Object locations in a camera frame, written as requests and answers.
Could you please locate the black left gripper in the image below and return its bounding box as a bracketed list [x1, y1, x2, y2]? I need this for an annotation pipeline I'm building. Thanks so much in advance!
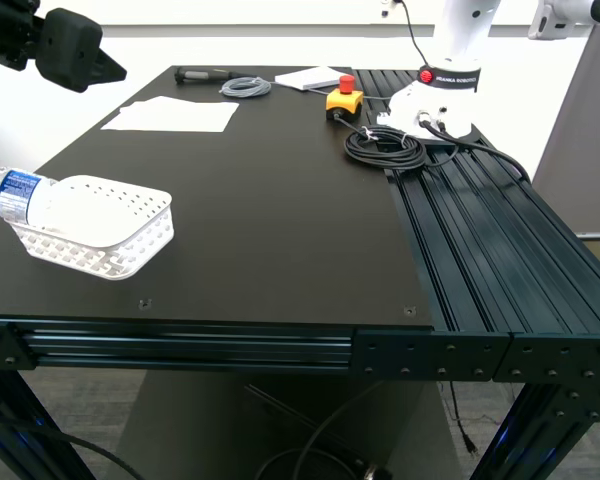
[34, 7, 129, 94]

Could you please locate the white robot arm with base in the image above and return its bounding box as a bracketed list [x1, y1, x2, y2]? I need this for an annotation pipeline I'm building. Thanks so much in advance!
[377, 0, 600, 142]

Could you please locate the white paper sheet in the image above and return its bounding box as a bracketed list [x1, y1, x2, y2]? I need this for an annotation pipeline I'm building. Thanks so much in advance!
[101, 97, 240, 134]

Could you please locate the thin black cable with plug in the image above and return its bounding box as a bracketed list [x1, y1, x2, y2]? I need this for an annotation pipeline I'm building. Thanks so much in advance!
[447, 382, 481, 459]

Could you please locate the yellow red emergency stop button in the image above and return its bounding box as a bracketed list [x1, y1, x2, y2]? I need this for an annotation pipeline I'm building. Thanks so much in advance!
[325, 74, 365, 123]

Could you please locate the white flat box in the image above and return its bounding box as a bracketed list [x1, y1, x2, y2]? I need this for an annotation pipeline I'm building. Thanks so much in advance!
[274, 65, 354, 94]

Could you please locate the black power cable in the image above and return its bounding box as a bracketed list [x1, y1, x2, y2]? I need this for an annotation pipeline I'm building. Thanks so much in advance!
[394, 0, 434, 69]

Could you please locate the black coiled cable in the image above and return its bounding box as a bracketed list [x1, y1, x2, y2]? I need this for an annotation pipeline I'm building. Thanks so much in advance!
[332, 113, 428, 171]

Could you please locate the black tool with grey handle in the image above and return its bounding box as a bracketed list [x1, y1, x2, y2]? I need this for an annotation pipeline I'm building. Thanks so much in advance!
[173, 66, 254, 85]

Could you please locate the clear plastic water bottle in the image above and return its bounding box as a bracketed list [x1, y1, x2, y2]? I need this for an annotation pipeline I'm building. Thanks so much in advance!
[0, 166, 131, 244]

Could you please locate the black looped cable under table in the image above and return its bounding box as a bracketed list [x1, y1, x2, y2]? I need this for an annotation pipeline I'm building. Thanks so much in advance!
[254, 382, 399, 480]

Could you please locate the white perforated plastic basket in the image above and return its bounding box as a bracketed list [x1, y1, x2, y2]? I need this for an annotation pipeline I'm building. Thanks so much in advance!
[9, 174, 175, 282]

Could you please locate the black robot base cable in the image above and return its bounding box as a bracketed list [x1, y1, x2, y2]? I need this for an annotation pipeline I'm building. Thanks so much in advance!
[419, 112, 532, 185]

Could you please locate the black aluminium extrusion table frame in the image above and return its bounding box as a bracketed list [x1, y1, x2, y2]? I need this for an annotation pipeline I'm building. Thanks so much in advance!
[0, 67, 600, 480]

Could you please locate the grey brown partition panel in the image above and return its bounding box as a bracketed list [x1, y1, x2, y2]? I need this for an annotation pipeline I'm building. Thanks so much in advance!
[529, 22, 600, 239]

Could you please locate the grey cable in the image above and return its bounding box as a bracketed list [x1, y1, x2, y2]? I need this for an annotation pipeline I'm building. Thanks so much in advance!
[218, 76, 339, 100]

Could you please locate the thick black floor cable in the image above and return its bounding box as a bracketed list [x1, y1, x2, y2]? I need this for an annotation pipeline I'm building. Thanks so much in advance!
[0, 417, 144, 480]

